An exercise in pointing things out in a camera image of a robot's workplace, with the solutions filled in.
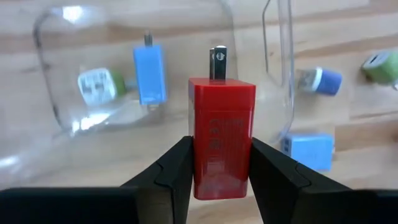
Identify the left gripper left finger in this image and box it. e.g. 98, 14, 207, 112
120, 136, 195, 224

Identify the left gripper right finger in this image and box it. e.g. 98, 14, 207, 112
248, 138, 352, 224

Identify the wide blue charger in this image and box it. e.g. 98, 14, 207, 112
281, 133, 335, 172

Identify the red multiport charger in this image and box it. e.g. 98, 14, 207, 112
188, 45, 257, 201

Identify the light blue multiport charger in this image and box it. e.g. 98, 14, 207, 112
132, 30, 168, 111

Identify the small purple plug charger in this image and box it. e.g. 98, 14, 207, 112
298, 67, 343, 96

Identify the white green cube charger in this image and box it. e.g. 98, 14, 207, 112
77, 67, 127, 107

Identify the clear plastic bin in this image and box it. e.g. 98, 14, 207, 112
0, 0, 295, 189

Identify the small green plug charger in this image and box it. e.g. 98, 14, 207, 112
361, 51, 398, 90

